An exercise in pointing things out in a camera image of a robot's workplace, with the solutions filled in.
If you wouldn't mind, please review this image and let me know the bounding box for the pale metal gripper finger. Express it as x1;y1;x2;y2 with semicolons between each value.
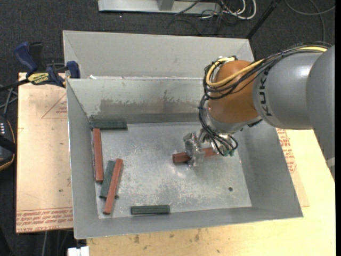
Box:
184;140;197;157
188;150;206;168

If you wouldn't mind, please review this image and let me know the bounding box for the red-brown block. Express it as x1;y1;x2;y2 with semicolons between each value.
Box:
172;147;222;165
92;127;104;183
102;158;124;215

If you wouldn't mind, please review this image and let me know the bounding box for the grey metal bin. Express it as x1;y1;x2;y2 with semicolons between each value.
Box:
62;30;304;240

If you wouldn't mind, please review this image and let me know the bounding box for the dark green flat block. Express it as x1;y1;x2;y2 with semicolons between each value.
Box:
99;159;116;200
130;204;171;215
90;118;128;131

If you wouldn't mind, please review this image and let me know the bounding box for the brown cardboard board red print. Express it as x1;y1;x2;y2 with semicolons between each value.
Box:
15;72;311;234

